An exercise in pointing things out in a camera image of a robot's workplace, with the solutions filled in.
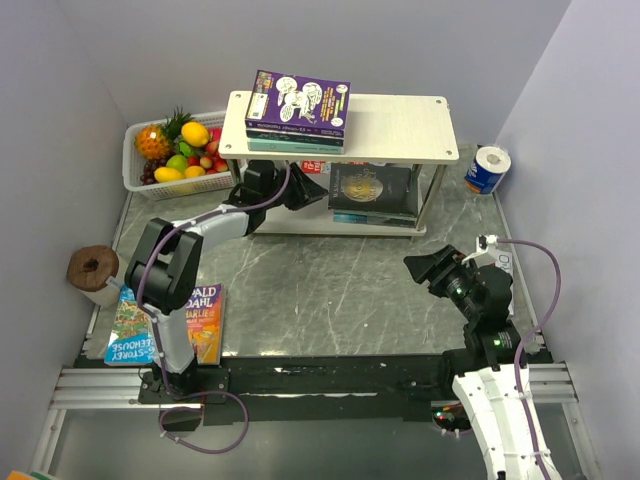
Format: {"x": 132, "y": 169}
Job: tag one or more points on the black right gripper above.
{"x": 437, "y": 266}

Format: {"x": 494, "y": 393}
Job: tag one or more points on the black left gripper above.
{"x": 305, "y": 189}

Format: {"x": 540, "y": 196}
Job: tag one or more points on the red 13-Storey Treehouse book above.
{"x": 314, "y": 167}

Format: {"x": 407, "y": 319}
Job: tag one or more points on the dark grey Mansfield book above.
{"x": 386, "y": 190}

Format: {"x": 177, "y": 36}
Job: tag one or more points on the teal paperback book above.
{"x": 265, "y": 145}

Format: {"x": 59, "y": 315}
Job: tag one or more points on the Little Women floral book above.
{"x": 291, "y": 137}

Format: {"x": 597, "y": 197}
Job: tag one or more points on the purple 52-Storey Treehouse book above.
{"x": 298, "y": 104}

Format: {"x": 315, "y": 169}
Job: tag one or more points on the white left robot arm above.
{"x": 163, "y": 269}

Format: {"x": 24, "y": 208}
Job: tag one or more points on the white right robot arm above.
{"x": 490, "y": 376}

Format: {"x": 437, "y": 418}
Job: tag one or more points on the red white toothpaste box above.
{"x": 505, "y": 262}

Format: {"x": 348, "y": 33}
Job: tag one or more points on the red apples cluster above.
{"x": 208, "y": 157}

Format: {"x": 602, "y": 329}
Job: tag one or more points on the toilet paper roll blue wrap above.
{"x": 487, "y": 169}

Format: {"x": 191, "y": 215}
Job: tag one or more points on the yellow lemon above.
{"x": 195, "y": 134}

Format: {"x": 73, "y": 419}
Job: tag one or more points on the green apple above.
{"x": 178, "y": 162}

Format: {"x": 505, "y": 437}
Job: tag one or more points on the white plastic fruit basket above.
{"x": 196, "y": 180}

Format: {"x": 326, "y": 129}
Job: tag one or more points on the yellow mango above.
{"x": 166, "y": 175}

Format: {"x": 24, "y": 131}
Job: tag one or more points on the pineapple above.
{"x": 157, "y": 140}

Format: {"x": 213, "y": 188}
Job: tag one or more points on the Roald Dahl Charlie book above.
{"x": 204, "y": 317}

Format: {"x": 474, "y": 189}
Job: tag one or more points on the dark grapes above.
{"x": 148, "y": 175}

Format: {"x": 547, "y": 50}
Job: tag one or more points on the brown paper roll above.
{"x": 98, "y": 273}

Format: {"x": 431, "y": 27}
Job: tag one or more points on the blue 26-Storey Treehouse book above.
{"x": 130, "y": 342}

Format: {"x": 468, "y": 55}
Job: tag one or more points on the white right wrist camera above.
{"x": 486, "y": 252}

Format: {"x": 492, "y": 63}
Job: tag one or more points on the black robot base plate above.
{"x": 289, "y": 388}

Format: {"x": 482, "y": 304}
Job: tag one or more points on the aluminium frame rail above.
{"x": 118, "y": 389}

